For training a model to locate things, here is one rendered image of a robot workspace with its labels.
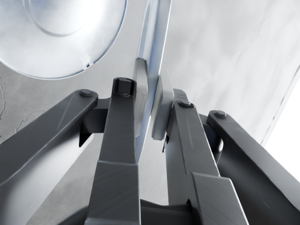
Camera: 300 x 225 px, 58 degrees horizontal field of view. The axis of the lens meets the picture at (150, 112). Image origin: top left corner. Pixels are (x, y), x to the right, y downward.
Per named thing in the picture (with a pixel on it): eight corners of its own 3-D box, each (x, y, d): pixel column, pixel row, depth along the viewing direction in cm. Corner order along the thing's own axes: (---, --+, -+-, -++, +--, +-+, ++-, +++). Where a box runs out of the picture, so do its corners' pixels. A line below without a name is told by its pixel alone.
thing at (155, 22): (183, -195, 22) (193, -193, 22) (140, 22, 49) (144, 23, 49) (141, 160, 13) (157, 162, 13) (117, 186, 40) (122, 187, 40)
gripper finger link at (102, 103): (127, 140, 14) (68, 132, 13) (130, 102, 18) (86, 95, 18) (132, 114, 13) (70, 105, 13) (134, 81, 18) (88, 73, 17)
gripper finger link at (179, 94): (174, 120, 13) (232, 130, 14) (167, 86, 18) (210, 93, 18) (167, 146, 14) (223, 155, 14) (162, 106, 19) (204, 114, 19)
